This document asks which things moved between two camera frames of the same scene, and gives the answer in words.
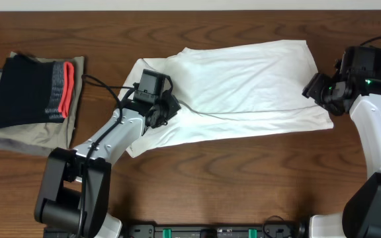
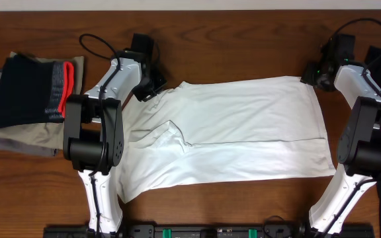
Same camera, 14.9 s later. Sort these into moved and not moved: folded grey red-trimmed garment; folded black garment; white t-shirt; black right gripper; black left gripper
Moved: black right gripper; white t-shirt; black left gripper
Not moved: folded grey red-trimmed garment; folded black garment
